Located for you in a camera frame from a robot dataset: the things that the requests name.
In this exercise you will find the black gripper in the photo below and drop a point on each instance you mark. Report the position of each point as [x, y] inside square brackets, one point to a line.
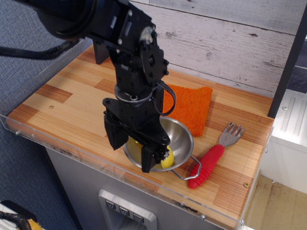
[140, 121]

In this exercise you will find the yellow toy banana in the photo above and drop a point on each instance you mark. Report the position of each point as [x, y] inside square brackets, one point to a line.
[167, 162]

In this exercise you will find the small steel bowl with handles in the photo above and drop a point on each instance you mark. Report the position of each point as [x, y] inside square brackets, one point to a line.
[181, 143]

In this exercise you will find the red handled toy fork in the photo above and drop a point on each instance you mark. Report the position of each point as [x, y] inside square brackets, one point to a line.
[209, 160]

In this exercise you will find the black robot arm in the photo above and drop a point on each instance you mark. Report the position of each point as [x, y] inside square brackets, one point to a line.
[129, 36]

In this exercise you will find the clear acrylic table guard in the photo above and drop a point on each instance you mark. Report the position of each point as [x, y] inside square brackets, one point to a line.
[66, 113]

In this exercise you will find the grey toy cabinet front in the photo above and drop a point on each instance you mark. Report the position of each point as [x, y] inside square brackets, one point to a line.
[82, 183]

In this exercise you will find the silver button dispenser panel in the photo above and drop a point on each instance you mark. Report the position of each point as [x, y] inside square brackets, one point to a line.
[121, 214]

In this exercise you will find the orange woven cloth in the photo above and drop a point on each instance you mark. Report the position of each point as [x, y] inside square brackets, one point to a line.
[191, 107]

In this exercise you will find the black and yellow object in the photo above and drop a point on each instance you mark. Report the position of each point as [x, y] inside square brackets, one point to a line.
[15, 217]

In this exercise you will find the white ribbed side counter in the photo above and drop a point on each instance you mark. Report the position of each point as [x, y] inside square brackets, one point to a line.
[285, 157]

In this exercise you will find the dark right upright post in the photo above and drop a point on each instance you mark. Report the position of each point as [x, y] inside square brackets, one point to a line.
[290, 64]

